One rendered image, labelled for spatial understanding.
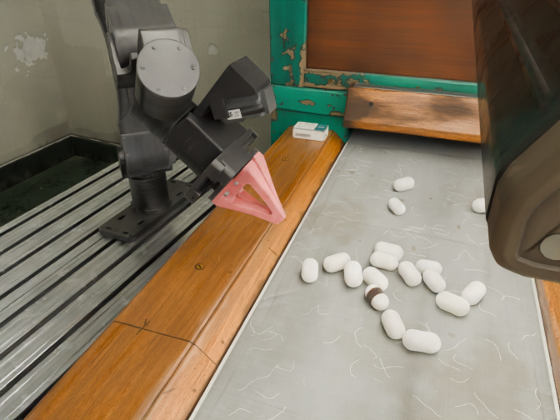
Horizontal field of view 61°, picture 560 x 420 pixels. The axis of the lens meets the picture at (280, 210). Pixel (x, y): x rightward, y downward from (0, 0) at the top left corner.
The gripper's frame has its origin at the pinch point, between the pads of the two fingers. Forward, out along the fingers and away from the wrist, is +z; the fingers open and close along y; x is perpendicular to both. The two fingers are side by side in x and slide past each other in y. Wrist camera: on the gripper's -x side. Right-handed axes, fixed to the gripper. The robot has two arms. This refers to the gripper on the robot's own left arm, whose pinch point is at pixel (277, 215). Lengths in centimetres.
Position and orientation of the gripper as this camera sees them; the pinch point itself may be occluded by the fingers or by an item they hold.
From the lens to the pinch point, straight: 54.2
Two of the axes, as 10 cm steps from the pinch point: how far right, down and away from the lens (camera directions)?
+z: 7.2, 6.8, 1.1
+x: -6.1, 5.6, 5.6
